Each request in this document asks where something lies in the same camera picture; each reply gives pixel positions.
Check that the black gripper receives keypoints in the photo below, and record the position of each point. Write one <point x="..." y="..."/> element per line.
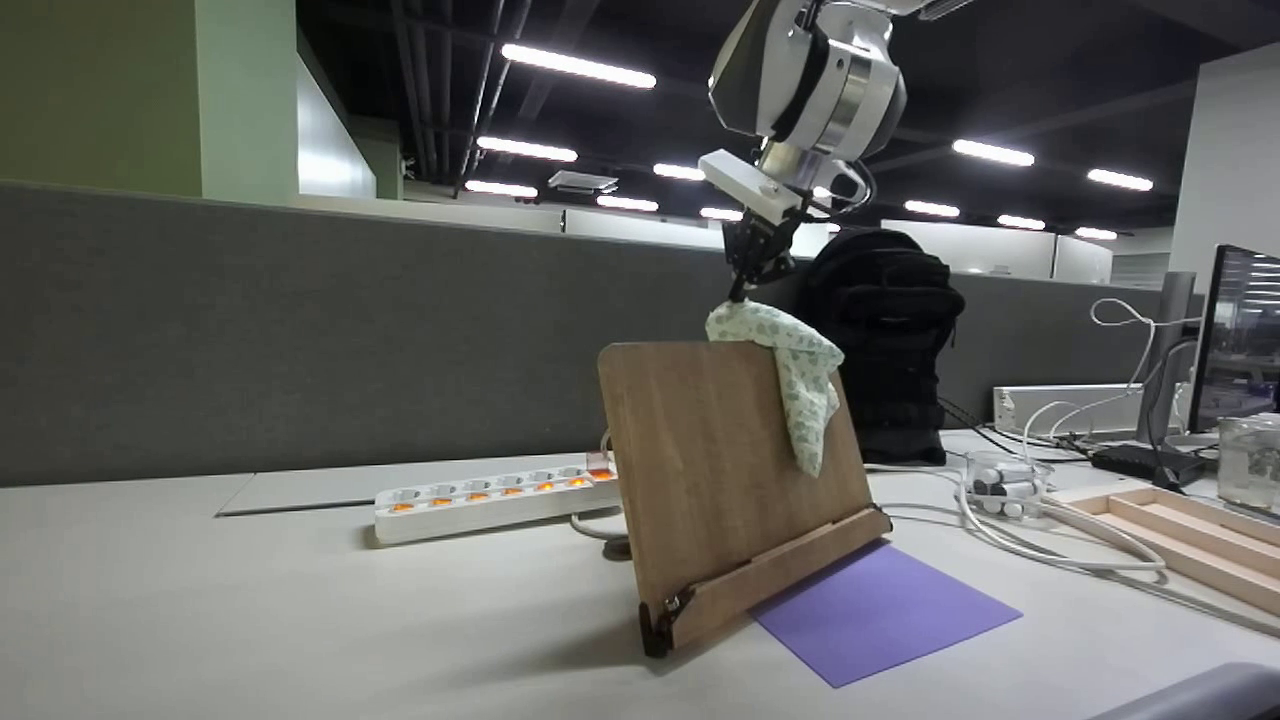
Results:
<point x="762" y="245"/>

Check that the green patterned white cloth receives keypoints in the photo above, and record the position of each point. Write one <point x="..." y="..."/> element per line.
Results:
<point x="805" y="380"/>

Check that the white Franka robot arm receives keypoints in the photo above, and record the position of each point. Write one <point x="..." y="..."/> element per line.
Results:
<point x="825" y="83"/>

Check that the wooden board book stand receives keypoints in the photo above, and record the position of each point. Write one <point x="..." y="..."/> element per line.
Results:
<point x="721" y="466"/>

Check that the purple cloth mat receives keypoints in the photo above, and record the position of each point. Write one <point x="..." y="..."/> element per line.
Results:
<point x="883" y="617"/>

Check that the long ceiling light tube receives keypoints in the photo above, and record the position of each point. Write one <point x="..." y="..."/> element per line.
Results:
<point x="577" y="67"/>
<point x="679" y="175"/>
<point x="524" y="148"/>
<point x="994" y="155"/>
<point x="1098" y="235"/>
<point x="721" y="213"/>
<point x="626" y="203"/>
<point x="1122" y="179"/>
<point x="502" y="189"/>
<point x="928" y="208"/>
<point x="1022" y="222"/>

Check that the black backpack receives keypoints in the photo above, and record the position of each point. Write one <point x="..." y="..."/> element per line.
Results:
<point x="896" y="347"/>

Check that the grey ceiling mounted unit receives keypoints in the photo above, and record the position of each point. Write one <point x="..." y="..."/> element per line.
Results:
<point x="580" y="180"/>

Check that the white plug adapter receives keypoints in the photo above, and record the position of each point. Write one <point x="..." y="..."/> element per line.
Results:
<point x="1028" y="491"/>
<point x="994" y="476"/>

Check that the white power strip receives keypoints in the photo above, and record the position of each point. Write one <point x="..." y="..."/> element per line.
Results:
<point x="492" y="502"/>

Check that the white rectangular box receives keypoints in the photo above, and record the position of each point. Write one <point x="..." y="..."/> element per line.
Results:
<point x="1066" y="411"/>

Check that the grey monitor stand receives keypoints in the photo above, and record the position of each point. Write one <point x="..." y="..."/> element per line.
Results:
<point x="1160" y="401"/>

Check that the grey partition panel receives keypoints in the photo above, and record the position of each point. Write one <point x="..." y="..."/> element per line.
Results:
<point x="292" y="335"/>

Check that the computer monitor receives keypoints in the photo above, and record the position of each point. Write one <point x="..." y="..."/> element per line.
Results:
<point x="1241" y="341"/>

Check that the clear plastic container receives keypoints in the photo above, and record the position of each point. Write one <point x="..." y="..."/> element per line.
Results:
<point x="1255" y="466"/>

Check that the green pillar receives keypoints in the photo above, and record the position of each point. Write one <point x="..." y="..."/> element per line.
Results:
<point x="144" y="93"/>

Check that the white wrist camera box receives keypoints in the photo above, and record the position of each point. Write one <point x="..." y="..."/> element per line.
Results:
<point x="751" y="184"/>

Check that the wooden tray frame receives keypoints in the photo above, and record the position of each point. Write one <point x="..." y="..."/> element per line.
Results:
<point x="1184" y="543"/>

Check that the grey rounded rail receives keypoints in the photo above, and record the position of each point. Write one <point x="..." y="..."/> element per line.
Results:
<point x="1195" y="692"/>

